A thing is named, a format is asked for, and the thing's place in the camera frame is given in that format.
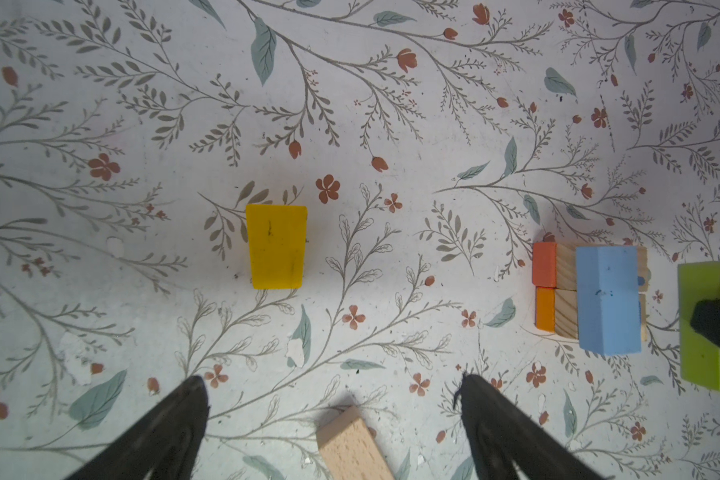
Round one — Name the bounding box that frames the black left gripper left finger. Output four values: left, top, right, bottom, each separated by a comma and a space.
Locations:
69, 376, 209, 479

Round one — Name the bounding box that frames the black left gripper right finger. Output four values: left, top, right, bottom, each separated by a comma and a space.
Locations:
454, 374, 601, 479

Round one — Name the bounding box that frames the lime green wood block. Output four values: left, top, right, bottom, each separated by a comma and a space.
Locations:
678, 262, 720, 392

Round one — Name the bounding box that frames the light blue wood block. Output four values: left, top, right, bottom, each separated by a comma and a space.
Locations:
576, 246, 642, 356

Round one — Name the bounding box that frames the orange supermarket wood block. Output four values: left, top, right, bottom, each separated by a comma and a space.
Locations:
532, 242, 557, 333

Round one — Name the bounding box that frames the yellow wedge wood block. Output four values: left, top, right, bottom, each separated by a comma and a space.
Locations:
246, 204, 308, 290

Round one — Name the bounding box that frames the letter F wood cube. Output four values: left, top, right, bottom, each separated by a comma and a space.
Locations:
636, 246, 651, 293

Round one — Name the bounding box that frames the plain tan wood block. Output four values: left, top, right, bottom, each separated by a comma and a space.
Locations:
316, 406, 394, 480

